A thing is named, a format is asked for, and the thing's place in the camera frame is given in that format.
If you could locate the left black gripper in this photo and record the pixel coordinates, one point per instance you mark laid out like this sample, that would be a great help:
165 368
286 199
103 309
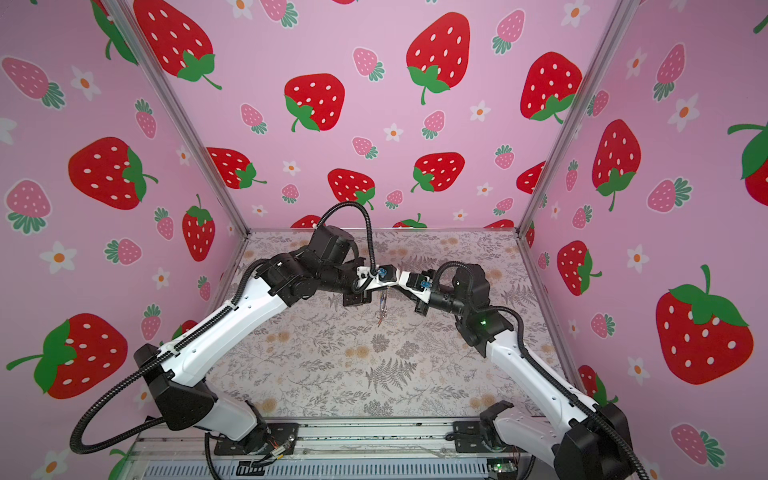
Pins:
358 299

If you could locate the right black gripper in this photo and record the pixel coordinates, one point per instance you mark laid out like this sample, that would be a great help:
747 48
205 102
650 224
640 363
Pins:
420 306

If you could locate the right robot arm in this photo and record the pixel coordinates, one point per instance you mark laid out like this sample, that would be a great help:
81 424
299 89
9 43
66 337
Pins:
528 372

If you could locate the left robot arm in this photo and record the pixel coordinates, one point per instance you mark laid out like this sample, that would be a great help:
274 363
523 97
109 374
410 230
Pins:
268 288

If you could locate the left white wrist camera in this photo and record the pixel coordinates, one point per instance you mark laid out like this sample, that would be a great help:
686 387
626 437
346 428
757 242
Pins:
385 275

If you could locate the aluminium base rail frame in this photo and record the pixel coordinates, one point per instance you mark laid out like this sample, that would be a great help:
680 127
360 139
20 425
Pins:
507 446

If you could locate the right corner aluminium post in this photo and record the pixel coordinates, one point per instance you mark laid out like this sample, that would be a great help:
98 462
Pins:
615 31

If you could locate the corner aluminium post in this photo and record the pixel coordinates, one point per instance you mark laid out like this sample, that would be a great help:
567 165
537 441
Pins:
129 28
615 31

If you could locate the left corner aluminium post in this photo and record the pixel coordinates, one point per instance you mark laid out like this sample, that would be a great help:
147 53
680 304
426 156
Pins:
129 28

